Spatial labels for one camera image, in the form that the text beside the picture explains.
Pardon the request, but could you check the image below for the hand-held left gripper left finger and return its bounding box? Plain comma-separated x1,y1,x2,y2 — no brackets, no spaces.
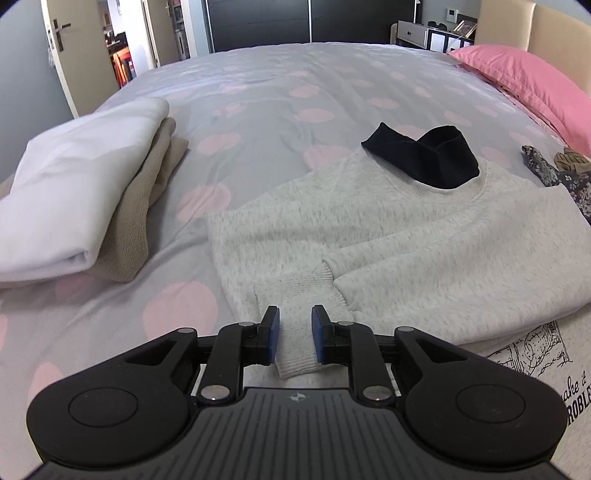
124,305,281,408

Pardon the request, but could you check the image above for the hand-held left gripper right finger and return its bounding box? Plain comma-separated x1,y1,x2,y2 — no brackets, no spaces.
310,304,467,408

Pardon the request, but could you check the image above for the light grey printed sweatshirt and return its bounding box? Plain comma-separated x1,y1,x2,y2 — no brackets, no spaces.
205,122,591,462

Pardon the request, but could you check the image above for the beige folded cloth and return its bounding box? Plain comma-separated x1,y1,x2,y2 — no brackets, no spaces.
0,117,190,283

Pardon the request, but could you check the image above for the white folded cloth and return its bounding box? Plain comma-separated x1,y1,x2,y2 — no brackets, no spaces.
0,97,171,283

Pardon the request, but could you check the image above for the dark floral garment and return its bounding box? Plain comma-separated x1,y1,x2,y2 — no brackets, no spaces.
522,144,591,227

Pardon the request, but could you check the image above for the orange hallway cabinet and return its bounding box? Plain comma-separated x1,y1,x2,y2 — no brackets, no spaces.
111,46,137,88

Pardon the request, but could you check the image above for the striped beige garment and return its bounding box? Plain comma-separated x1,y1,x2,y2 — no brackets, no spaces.
554,150,591,174

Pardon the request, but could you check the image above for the dark sliding wardrobe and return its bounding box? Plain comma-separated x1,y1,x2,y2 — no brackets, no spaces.
205,0,416,52

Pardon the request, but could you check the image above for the white nightstand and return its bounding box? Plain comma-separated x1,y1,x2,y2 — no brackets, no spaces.
390,19,476,51

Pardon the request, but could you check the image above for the pink pillow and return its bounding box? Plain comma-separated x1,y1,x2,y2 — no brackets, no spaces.
447,44,591,158

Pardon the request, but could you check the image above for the beige padded headboard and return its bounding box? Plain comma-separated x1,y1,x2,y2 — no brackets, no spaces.
475,0,591,102

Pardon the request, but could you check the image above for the white door with handle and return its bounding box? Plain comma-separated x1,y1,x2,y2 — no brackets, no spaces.
41,0,118,118

